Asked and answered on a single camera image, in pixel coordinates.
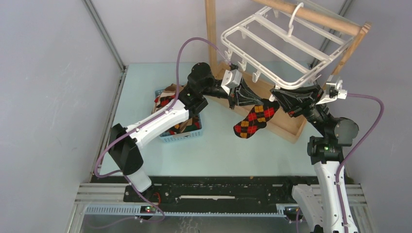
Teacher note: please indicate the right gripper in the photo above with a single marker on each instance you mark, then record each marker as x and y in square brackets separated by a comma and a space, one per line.
[301, 104]

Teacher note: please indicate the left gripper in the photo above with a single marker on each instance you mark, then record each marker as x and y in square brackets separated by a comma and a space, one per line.
[246, 97]

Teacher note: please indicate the red black argyle sock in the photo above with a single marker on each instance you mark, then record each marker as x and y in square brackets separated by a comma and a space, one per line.
[257, 119]

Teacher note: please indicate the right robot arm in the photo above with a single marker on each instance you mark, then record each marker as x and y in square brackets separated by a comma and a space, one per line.
[332, 214]

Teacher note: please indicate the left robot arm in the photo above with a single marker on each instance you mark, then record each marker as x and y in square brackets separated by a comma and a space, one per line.
[125, 142]

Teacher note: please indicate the wooden hanger stand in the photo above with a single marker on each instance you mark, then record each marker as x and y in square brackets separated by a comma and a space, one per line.
[289, 128]

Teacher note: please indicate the white plastic clip hanger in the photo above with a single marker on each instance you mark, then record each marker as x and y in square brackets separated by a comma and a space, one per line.
[286, 49]

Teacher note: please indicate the pile of socks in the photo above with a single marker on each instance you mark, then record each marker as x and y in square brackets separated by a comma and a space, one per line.
[163, 99]

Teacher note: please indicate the light blue perforated basket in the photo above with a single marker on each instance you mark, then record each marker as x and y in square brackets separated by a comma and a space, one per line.
[171, 138]

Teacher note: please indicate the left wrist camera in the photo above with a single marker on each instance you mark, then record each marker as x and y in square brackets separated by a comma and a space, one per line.
[230, 80]

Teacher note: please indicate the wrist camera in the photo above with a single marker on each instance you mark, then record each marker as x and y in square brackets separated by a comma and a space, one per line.
[333, 91]
[230, 80]

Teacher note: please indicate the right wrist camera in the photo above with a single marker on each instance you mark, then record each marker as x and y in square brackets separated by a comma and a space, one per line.
[333, 91]

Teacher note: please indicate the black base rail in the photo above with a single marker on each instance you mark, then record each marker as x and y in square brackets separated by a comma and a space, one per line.
[224, 195]

